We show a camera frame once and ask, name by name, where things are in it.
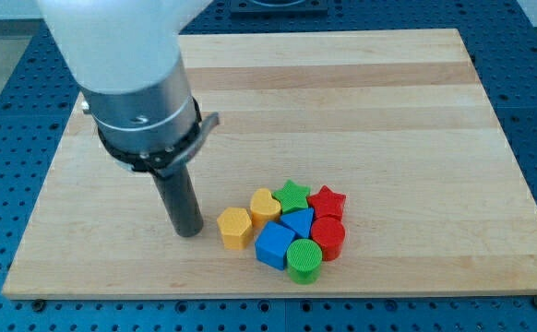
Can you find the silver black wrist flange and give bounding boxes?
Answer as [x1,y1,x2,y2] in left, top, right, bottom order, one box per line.
[82,58,220,178]

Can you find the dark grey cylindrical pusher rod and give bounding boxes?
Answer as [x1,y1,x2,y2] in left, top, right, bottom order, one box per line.
[153,166,204,238]

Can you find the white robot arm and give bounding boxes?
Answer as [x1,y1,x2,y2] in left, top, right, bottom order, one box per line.
[38,0,220,237]

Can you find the green star block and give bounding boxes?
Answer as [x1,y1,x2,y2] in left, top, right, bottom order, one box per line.
[272,180,311,214]

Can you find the red star block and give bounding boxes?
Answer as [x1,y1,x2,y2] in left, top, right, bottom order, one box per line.
[306,185,347,221]

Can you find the light wooden board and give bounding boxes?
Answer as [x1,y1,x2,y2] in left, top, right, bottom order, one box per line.
[3,29,537,300]

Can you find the yellow hexagon block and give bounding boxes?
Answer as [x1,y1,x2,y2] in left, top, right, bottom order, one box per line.
[217,207,254,250]

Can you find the yellow heart block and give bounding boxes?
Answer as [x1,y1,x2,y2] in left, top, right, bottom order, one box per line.
[249,188,281,229]

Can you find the blue cube block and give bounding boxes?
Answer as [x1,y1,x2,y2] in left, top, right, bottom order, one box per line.
[255,221,295,270]

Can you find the blue triangle block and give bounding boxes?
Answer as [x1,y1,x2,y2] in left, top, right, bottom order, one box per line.
[280,207,314,238]

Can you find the green cylinder block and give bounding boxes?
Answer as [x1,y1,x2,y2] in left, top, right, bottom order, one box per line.
[286,239,323,285]

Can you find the black mounting plate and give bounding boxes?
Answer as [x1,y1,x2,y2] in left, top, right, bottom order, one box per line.
[229,0,329,16]

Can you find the red cylinder block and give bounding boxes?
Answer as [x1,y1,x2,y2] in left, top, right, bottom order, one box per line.
[310,217,346,261]

